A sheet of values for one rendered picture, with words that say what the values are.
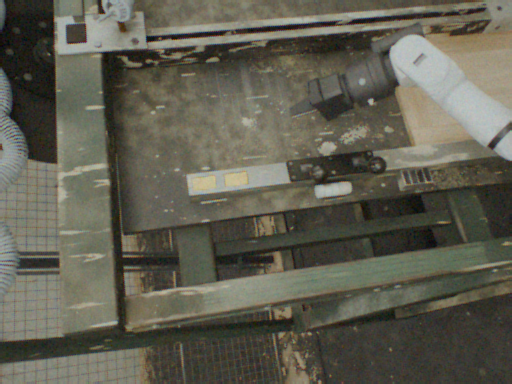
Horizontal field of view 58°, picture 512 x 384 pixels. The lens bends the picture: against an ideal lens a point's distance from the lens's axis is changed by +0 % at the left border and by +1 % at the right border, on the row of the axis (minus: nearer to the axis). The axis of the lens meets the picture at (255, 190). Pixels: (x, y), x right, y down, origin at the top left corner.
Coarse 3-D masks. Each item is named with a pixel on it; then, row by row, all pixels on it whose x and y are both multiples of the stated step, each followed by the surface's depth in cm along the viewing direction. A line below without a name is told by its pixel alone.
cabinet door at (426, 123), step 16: (496, 32) 125; (448, 48) 122; (464, 48) 122; (480, 48) 122; (496, 48) 123; (464, 64) 120; (480, 64) 121; (496, 64) 121; (480, 80) 119; (496, 80) 119; (400, 96) 115; (416, 96) 115; (496, 96) 117; (416, 112) 113; (432, 112) 114; (416, 128) 112; (432, 128) 112; (448, 128) 112; (464, 128) 113; (416, 144) 110
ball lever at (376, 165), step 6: (360, 156) 103; (378, 156) 93; (354, 162) 103; (360, 162) 101; (366, 162) 98; (372, 162) 92; (378, 162) 92; (384, 162) 92; (372, 168) 92; (378, 168) 92; (384, 168) 92; (378, 174) 93
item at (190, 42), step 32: (64, 32) 103; (96, 32) 104; (128, 32) 105; (160, 32) 110; (192, 32) 111; (224, 32) 112; (256, 32) 114; (288, 32) 113; (320, 32) 113; (352, 32) 115; (384, 32) 117; (480, 32) 124; (128, 64) 111; (160, 64) 113
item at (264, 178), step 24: (432, 144) 108; (456, 144) 108; (480, 144) 109; (240, 168) 102; (264, 168) 102; (408, 168) 106; (432, 168) 109; (192, 192) 99; (216, 192) 99; (240, 192) 102
